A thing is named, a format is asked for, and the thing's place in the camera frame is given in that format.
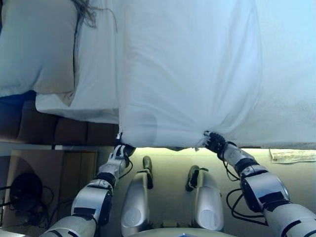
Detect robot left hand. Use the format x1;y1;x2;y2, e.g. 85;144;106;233
114;131;137;158

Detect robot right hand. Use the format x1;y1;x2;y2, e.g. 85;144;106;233
202;131;227;155

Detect white duvet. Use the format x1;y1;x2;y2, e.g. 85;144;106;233
118;0;316;150

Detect robot right silver leg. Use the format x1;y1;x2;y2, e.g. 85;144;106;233
185;164;225;233

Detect wooden nightstand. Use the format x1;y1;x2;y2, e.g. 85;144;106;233
0;142;98;233

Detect brown padded headboard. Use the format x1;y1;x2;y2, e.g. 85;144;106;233
0;90;121;146

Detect grey patterned rug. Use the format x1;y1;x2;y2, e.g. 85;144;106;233
269;148;316;163

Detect robot white torso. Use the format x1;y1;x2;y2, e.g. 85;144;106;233
138;226;223;237

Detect black round device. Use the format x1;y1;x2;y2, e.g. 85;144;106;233
9;172;44;208

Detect large beige pillow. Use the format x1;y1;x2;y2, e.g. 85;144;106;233
0;0;79;107

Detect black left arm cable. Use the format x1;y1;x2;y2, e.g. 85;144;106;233
118;158;134;178

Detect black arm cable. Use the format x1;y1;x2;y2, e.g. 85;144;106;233
217;153;269;227
118;158;134;178

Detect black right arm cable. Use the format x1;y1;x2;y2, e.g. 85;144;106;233
217;153;269;227

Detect black tangled cables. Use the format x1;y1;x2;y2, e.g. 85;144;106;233
24;185;72;227

